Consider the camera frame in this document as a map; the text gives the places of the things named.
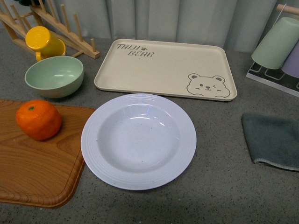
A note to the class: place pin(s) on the white round plate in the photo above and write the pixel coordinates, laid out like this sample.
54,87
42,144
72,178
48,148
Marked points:
138,141

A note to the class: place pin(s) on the orange mandarin fruit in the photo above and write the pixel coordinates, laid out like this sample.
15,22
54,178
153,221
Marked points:
39,119

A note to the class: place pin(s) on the beige bear serving tray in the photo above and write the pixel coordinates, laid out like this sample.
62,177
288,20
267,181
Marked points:
167,68

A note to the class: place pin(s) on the green plastic bowl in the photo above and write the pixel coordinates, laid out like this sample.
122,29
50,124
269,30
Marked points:
55,77

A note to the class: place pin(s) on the wooden cutting board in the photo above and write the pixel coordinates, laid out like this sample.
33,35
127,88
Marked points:
40,173

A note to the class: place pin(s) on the yellow plastic mug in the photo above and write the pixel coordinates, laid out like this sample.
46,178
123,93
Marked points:
44,43

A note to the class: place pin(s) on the grey-green folded cloth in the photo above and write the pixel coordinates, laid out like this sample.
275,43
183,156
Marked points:
272,141

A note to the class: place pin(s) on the light green cup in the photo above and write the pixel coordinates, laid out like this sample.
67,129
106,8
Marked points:
275,47

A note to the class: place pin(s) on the purple cup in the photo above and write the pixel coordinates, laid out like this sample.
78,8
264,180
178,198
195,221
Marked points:
291,64

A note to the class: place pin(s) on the wooden dish rack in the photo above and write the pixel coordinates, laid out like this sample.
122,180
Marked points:
17,27

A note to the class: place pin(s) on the dark green mug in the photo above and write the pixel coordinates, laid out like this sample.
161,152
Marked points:
24,2

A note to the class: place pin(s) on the white wire cup rack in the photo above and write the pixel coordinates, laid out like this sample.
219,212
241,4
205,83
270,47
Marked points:
274,78

